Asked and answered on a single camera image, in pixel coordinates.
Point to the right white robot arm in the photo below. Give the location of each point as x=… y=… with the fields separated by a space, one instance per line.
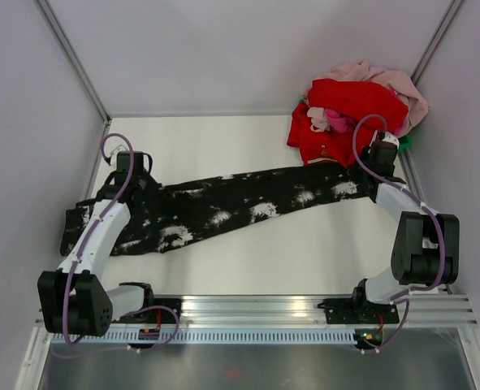
x=426 y=250

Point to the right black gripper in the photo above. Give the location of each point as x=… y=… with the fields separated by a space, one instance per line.
x=356 y=175

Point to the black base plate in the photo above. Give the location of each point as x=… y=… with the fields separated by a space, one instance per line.
x=154 y=313
x=347 y=311

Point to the magenta pink trousers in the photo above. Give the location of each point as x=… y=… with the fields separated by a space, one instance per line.
x=339 y=123

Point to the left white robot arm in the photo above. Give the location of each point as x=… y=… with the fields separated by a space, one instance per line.
x=73 y=300

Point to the left aluminium frame post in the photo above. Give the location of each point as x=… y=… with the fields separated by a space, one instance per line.
x=64 y=43

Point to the red trousers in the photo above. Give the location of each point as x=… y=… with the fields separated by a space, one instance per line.
x=372 y=106

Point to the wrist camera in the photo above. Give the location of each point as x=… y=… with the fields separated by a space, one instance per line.
x=118 y=149
x=389 y=138

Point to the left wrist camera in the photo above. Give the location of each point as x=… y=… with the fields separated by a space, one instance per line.
x=118 y=149

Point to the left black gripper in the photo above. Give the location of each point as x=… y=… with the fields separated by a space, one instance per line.
x=153 y=189

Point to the light pink trousers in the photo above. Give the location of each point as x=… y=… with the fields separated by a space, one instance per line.
x=361 y=70

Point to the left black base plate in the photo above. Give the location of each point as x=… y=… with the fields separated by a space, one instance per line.
x=154 y=313

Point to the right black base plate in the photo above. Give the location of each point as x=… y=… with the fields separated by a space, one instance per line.
x=347 y=311

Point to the aluminium mounting rail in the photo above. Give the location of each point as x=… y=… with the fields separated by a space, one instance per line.
x=425 y=310

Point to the aluminium frame post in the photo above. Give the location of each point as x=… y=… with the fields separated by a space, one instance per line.
x=64 y=43
x=445 y=24

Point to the black white-splattered trousers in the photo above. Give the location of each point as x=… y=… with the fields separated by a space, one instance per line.
x=169 y=217

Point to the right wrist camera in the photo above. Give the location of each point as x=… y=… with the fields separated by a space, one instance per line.
x=389 y=138

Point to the right aluminium frame post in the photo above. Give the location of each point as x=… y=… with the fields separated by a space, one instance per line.
x=445 y=24

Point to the white slotted cable duct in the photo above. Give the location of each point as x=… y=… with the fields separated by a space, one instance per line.
x=225 y=336

